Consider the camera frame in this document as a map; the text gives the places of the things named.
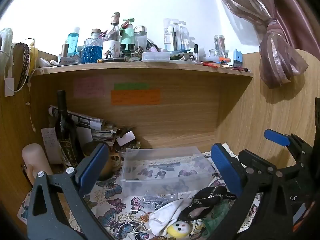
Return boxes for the tall blue liquid bottle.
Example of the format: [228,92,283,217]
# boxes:
[67,27,81,57]

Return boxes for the white handwritten paper note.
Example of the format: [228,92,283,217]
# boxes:
[41,127,63,165]

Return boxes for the white card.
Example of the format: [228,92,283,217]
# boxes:
[116,131,136,147]

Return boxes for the dark pen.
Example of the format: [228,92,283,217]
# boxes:
[97,57,130,63]

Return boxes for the small blue plastic block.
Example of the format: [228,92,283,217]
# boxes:
[233,49,244,68]

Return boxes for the flat clear plastic case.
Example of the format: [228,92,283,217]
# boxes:
[142,51,171,62]

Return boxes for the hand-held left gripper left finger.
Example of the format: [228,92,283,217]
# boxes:
[27,142,113,240]

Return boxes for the clear bottle with silver cap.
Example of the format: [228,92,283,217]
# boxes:
[134,25,148,53]

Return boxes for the yellow plush ball with face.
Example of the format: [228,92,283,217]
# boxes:
[167,220,192,238]

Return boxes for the green sticky note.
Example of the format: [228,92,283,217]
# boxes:
[114,82,150,91]

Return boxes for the clear plastic storage box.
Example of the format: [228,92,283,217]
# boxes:
[121,146,216,197]

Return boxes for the pink sticky note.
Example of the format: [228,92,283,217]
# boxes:
[73,76,105,99]

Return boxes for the wooden shelf unit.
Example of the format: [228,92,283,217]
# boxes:
[0,47,320,230]

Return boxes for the dark wine bottle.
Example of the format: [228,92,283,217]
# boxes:
[54,90,84,169]

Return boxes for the textured glass bottle blue liquid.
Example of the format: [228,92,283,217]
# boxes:
[83,29,103,64]

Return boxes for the white earphone cable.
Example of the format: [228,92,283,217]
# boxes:
[24,79,36,132]

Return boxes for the black patterned fabric band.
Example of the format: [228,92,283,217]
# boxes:
[178,186,237,222]

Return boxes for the black and white hair tie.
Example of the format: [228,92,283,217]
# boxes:
[112,220,137,239]

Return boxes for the orange sticky note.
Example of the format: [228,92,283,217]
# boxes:
[110,89,161,106]

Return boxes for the white mug with figure print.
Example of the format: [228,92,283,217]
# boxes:
[102,41,121,59]

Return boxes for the crinkled clear plastic wrapper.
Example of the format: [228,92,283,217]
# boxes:
[139,189,186,210]

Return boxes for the pale pink cylinder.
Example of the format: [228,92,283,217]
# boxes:
[22,143,54,183]

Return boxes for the clear glass bottle with cork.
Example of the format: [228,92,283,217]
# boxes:
[104,12,122,43]

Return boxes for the yellow-brown mug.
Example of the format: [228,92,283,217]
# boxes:
[83,141,122,181]

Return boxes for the black lace band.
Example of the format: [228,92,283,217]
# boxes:
[15,42,31,92]

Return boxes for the small bowl of trinkets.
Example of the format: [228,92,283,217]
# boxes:
[114,141,142,158]

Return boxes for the mauve striped curtain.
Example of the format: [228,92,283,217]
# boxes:
[208,0,320,89]

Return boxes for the butterfly print table cloth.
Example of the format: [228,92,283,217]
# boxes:
[17,142,263,240]

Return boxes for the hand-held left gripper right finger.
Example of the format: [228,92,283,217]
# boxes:
[211,143,298,240]

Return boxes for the white knitted cloth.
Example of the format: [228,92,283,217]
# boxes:
[0,27,13,64]

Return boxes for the stack of newspapers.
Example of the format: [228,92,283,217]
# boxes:
[48,105,118,146]

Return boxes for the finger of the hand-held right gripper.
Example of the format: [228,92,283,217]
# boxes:
[264,129,313,165]
[238,149,300,174]

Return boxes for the yellow headband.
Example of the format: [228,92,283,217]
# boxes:
[28,38,40,77]

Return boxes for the clear blister pack of brushes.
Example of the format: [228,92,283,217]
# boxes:
[163,18,190,52]

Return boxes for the green lace cloth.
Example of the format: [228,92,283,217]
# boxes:
[201,202,231,238]

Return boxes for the mint green pump bottle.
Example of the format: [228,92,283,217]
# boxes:
[121,18,136,51]

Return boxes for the small black bottles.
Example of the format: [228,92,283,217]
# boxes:
[120,43,136,57]

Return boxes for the clear glass jar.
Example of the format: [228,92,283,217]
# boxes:
[213,35,227,57]

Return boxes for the white hanging tag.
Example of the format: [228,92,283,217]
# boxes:
[4,77,15,97]

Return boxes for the white tube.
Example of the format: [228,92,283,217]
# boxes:
[37,57,55,68]

